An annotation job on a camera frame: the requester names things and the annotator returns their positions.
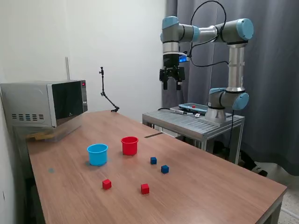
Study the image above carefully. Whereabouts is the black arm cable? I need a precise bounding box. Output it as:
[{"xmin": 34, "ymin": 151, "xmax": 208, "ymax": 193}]
[{"xmin": 186, "ymin": 0, "xmax": 228, "ymax": 68}]

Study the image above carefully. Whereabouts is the grey metal robot stand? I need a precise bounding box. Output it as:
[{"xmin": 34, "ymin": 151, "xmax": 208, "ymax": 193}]
[{"xmin": 142, "ymin": 107, "xmax": 245, "ymax": 165}]

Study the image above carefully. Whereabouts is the wooden block stack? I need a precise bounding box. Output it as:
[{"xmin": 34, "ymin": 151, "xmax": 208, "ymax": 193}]
[{"xmin": 25, "ymin": 132, "xmax": 55, "ymax": 141}]

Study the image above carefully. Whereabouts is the black white shoe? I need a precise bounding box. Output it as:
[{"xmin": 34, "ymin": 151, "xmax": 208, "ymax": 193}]
[{"xmin": 240, "ymin": 150, "xmax": 269, "ymax": 177}]

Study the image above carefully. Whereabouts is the blue teach pendant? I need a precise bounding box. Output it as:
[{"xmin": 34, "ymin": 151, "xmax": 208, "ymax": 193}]
[{"xmin": 178, "ymin": 103, "xmax": 208, "ymax": 112}]

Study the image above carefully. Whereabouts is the silver microwave oven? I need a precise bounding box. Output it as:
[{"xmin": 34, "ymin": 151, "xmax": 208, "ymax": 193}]
[{"xmin": 0, "ymin": 80, "xmax": 88, "ymax": 128}]

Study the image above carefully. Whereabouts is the blue plastic cup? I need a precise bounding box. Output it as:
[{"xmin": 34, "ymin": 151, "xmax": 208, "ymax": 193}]
[{"xmin": 86, "ymin": 143, "xmax": 109, "ymax": 167}]

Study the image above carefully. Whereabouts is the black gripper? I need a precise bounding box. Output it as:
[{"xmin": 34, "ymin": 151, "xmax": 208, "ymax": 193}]
[{"xmin": 159, "ymin": 54, "xmax": 186, "ymax": 91}]

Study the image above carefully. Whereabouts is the black stand power cable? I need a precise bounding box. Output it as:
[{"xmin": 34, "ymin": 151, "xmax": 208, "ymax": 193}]
[{"xmin": 225, "ymin": 108, "xmax": 235, "ymax": 161}]

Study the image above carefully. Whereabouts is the grey curtain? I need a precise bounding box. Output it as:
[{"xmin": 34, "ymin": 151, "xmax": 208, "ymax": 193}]
[{"xmin": 162, "ymin": 0, "xmax": 299, "ymax": 176}]

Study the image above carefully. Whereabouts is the black cable with silver plug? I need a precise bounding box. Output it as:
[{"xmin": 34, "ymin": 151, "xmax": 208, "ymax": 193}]
[{"xmin": 157, "ymin": 107, "xmax": 202, "ymax": 118}]

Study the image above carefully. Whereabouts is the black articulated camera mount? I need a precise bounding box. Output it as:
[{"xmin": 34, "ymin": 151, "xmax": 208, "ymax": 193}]
[{"xmin": 98, "ymin": 66, "xmax": 120, "ymax": 113}]

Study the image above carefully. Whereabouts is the white thin pole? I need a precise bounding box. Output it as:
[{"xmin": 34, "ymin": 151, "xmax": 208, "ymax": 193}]
[{"xmin": 65, "ymin": 56, "xmax": 71, "ymax": 81}]

